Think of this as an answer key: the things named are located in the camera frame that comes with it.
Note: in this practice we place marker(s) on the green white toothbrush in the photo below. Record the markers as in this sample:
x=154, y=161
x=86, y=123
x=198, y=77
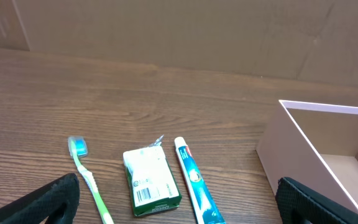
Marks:
x=77, y=148

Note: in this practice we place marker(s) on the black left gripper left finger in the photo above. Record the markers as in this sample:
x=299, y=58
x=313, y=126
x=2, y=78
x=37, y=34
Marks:
x=54, y=203

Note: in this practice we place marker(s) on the teal toothpaste tube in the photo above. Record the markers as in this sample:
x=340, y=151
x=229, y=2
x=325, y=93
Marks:
x=204, y=207

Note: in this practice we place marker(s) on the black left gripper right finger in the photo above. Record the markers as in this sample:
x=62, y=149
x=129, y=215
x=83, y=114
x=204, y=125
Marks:
x=299, y=204

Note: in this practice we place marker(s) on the green white soap packet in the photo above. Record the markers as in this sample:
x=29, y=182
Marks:
x=152, y=186

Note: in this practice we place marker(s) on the white cardboard box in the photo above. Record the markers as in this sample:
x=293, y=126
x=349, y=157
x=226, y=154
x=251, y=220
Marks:
x=317, y=145

